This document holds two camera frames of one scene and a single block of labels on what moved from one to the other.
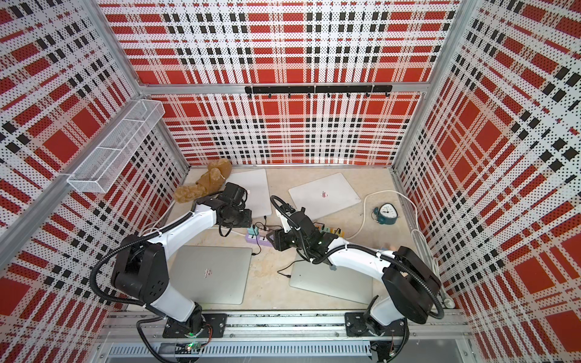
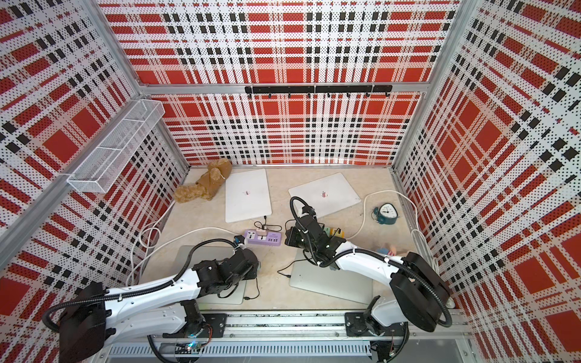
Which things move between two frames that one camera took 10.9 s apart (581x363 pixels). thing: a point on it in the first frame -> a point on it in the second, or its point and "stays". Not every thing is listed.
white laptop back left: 256,182 stays
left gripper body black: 239,218 -> 251,275
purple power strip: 262,239 stays
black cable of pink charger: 262,226 stays
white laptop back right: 324,197 stays
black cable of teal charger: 256,240 -> 247,298
